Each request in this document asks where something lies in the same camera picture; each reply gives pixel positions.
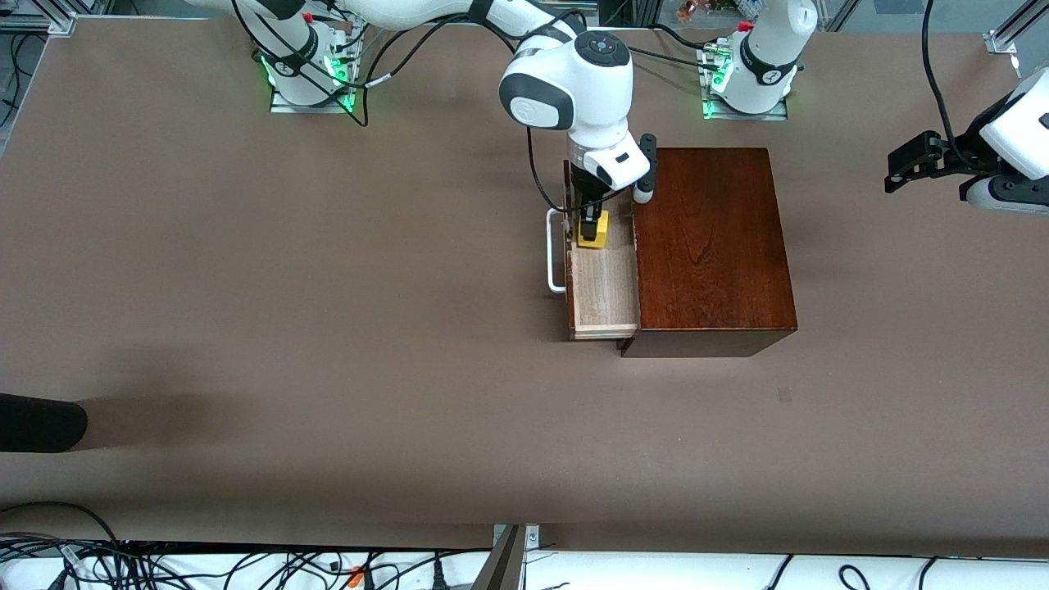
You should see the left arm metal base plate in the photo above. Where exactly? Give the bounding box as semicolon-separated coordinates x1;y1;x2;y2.
702;90;789;122

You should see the metal table bracket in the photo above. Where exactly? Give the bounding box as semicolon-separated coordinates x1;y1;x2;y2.
471;523;542;590

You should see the grey power strip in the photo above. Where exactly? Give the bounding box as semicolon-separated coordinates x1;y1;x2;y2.
478;0;601;27

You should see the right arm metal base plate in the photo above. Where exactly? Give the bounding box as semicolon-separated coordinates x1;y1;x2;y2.
269;80;356;115

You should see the wooden drawer with white handle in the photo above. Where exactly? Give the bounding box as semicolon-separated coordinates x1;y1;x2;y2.
547;160;642;342

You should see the black looping cable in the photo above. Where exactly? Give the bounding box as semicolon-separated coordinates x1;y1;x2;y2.
0;501;124;590

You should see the yellow block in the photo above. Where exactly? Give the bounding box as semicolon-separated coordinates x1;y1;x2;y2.
576;210;611;250

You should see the aluminium frame profile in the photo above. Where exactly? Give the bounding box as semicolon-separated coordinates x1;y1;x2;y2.
983;0;1049;55
0;0;79;38

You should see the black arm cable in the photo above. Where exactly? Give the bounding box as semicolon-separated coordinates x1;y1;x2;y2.
229;0;591;218
922;0;964;152

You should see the long black table cable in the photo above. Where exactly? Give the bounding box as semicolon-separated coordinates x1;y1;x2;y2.
627;29;714;70

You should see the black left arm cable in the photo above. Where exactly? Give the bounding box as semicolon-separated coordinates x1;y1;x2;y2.
922;0;964;152

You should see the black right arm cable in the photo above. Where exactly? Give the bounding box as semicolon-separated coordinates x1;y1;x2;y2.
229;0;591;218

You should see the black cylindrical object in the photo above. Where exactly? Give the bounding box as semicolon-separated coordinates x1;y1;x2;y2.
0;393;89;454

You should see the dark brown wooden drawer case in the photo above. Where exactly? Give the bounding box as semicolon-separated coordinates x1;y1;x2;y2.
620;147;798;359

